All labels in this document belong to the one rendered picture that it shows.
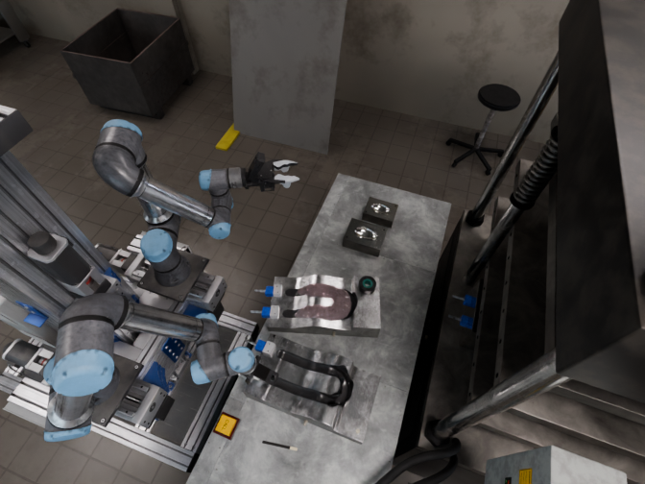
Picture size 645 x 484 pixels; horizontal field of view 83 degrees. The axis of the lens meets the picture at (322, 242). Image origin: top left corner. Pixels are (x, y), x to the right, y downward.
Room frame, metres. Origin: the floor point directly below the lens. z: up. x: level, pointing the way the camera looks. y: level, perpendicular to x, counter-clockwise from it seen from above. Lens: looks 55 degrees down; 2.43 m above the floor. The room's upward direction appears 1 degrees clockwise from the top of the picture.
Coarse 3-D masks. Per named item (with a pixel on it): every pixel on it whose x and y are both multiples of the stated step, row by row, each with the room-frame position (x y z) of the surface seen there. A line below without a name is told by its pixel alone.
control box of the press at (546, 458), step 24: (504, 456) 0.11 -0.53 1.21; (528, 456) 0.09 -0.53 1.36; (552, 456) 0.08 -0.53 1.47; (576, 456) 0.09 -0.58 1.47; (504, 480) 0.05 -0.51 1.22; (528, 480) 0.04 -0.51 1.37; (552, 480) 0.04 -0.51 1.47; (576, 480) 0.04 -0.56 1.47; (600, 480) 0.04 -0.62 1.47; (624, 480) 0.04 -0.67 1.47
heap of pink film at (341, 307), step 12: (300, 288) 0.82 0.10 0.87; (312, 288) 0.79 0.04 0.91; (324, 288) 0.80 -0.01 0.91; (336, 288) 0.81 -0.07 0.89; (336, 300) 0.74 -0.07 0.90; (348, 300) 0.75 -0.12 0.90; (300, 312) 0.69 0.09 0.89; (312, 312) 0.68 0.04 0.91; (324, 312) 0.67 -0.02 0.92; (336, 312) 0.68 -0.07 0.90; (348, 312) 0.69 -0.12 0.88
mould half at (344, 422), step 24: (264, 360) 0.47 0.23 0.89; (312, 360) 0.47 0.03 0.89; (336, 360) 0.46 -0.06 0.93; (264, 384) 0.37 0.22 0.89; (312, 384) 0.37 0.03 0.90; (336, 384) 0.37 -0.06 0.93; (360, 384) 0.39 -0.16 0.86; (288, 408) 0.29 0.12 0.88; (312, 408) 0.28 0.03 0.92; (336, 408) 0.28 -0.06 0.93; (360, 408) 0.29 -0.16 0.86; (336, 432) 0.21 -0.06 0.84; (360, 432) 0.21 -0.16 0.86
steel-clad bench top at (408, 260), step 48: (336, 192) 1.50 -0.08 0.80; (384, 192) 1.50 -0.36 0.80; (336, 240) 1.15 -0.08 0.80; (384, 240) 1.15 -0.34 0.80; (432, 240) 1.16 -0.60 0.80; (384, 288) 0.86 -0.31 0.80; (288, 336) 0.61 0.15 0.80; (336, 336) 0.61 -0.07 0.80; (384, 336) 0.61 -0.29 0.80; (240, 384) 0.39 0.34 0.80; (384, 384) 0.40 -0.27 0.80; (240, 432) 0.21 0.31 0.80; (288, 432) 0.21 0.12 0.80; (384, 432) 0.22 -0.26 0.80; (192, 480) 0.05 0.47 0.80; (240, 480) 0.05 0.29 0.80; (288, 480) 0.05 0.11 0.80; (336, 480) 0.06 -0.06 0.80
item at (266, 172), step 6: (264, 168) 0.99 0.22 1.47; (270, 168) 1.00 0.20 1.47; (246, 174) 0.98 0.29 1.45; (258, 174) 0.97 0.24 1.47; (264, 174) 0.97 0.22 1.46; (270, 174) 0.97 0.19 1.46; (246, 180) 0.97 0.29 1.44; (252, 180) 0.97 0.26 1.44; (258, 180) 0.97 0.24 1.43; (264, 180) 0.96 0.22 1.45; (246, 186) 0.95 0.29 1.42; (264, 186) 0.96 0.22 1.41; (270, 186) 0.97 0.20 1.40
